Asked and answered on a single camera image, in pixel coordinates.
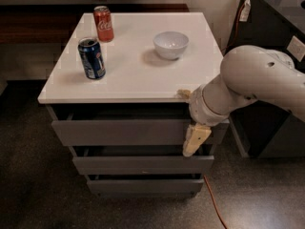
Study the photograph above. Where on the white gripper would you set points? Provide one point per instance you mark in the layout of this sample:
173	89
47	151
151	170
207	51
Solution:
199	107

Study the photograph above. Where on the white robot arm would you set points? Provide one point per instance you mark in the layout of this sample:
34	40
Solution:
247	74

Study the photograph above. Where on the white-topped grey drawer cabinet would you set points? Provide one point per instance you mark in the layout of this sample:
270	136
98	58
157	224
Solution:
135	73

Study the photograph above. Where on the grey bottom drawer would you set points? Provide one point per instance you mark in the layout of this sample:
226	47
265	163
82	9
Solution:
117	186

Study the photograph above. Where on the grey drawer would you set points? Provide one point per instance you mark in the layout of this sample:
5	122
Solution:
121	124
139	160
117	186

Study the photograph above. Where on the grey middle drawer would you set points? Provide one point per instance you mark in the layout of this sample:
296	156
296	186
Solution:
139	160

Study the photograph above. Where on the blue pepsi can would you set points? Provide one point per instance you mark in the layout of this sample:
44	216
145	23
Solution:
91	57

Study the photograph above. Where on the grey top drawer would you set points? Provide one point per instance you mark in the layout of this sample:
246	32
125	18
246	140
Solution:
121	124

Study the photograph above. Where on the red coca-cola can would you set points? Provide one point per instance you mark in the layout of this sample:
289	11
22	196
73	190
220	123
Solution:
103	22

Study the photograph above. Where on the white bowl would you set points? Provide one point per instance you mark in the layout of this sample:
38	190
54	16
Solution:
170	44

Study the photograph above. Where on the white paper tag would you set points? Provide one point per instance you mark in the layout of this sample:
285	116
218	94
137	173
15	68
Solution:
245	11

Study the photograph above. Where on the dark grey side cabinet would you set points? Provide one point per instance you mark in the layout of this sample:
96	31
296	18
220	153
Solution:
263	130

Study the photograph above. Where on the dark wooden bench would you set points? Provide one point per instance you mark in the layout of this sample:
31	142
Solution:
39	23

